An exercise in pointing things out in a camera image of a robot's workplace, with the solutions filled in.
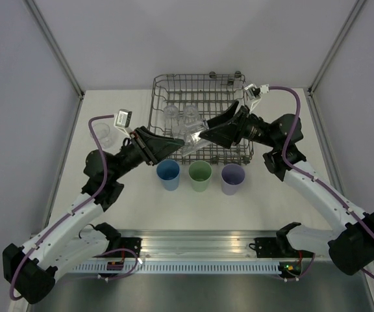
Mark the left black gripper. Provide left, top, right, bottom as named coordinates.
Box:
left=110, top=125, right=185, bottom=180

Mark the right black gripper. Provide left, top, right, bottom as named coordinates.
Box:
left=199, top=99, right=279, bottom=149

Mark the blue plastic cup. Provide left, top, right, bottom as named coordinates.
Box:
left=156, top=159, right=181, bottom=191

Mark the clear glass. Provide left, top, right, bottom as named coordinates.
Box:
left=182, top=105, right=199, bottom=119
left=171, top=120, right=211, bottom=157
left=163, top=105, right=179, bottom=120
left=93, top=123, right=115, bottom=150

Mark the purple plastic cup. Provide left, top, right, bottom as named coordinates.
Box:
left=221, top=164, right=245, bottom=196

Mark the green plastic cup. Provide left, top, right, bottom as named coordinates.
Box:
left=188, top=161, right=212, bottom=192

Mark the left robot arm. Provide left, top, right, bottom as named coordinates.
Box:
left=3, top=127, right=184, bottom=304

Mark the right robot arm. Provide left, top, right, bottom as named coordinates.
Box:
left=199, top=101, right=374, bottom=276

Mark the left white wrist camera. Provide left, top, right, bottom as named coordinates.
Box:
left=113, top=109, right=132, bottom=137

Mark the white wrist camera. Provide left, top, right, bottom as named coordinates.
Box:
left=243, top=83, right=269, bottom=112
left=113, top=109, right=132, bottom=137

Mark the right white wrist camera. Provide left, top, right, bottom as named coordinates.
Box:
left=243, top=83, right=269, bottom=112

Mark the grey wire dish rack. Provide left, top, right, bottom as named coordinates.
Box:
left=147, top=71, right=254, bottom=165

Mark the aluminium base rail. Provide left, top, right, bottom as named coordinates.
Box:
left=69, top=229, right=337, bottom=261

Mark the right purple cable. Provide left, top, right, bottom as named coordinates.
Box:
left=266, top=84, right=374, bottom=287

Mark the purple cable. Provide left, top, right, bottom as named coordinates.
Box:
left=266, top=84, right=374, bottom=287
left=8, top=113, right=142, bottom=302

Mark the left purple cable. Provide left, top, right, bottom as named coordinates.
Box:
left=8, top=113, right=142, bottom=302

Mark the white slotted cable duct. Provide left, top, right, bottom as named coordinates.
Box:
left=71, top=260, right=281, bottom=275

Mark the right aluminium frame post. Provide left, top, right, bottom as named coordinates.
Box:
left=308, top=0, right=368, bottom=95

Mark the aluminium frame post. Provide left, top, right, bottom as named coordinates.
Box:
left=308, top=0, right=368, bottom=95
left=23, top=0, right=84, bottom=99

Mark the left aluminium frame post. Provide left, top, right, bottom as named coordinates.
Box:
left=23, top=0, right=84, bottom=99

